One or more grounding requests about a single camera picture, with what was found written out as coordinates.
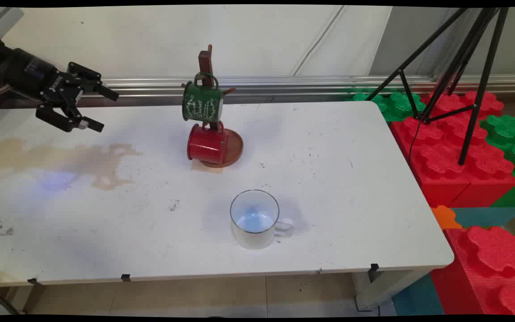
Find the thin black tripod cable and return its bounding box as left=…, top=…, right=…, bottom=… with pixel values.
left=408, top=117, right=421, bottom=173

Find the orange foam piece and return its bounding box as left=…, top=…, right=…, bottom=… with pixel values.
left=431, top=205, right=464, bottom=231

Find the teal foam mat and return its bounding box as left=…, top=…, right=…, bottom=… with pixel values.
left=451, top=207, right=515, bottom=229
left=392, top=273, right=445, bottom=316

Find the white wall cable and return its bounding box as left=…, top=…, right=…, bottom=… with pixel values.
left=290, top=5, right=345, bottom=76

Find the red foam building block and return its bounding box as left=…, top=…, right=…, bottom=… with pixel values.
left=431, top=225, right=515, bottom=316
left=389, top=91, right=515, bottom=208

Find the white table leg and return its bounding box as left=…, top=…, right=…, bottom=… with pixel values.
left=354, top=268, right=432, bottom=312
left=5, top=284, right=46, bottom=314

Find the aluminium wall rail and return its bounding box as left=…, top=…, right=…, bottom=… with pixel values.
left=79, top=74, right=515, bottom=107

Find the green enamel mug white print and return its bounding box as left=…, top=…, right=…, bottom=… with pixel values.
left=182, top=72, right=225, bottom=123

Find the red enamel mug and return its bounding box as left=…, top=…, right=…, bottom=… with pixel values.
left=187, top=121, right=229, bottom=165

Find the black robotic gripper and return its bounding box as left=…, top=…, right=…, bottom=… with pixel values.
left=0, top=47, right=120, bottom=133

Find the green foam building block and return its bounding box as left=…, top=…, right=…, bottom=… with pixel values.
left=345, top=87, right=428, bottom=122
left=481, top=114, right=515, bottom=207

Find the black camera tripod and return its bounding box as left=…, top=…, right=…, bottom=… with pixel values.
left=365, top=7, right=511, bottom=166

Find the wooden mug tree stand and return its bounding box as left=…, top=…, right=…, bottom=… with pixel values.
left=182, top=44, right=244, bottom=169

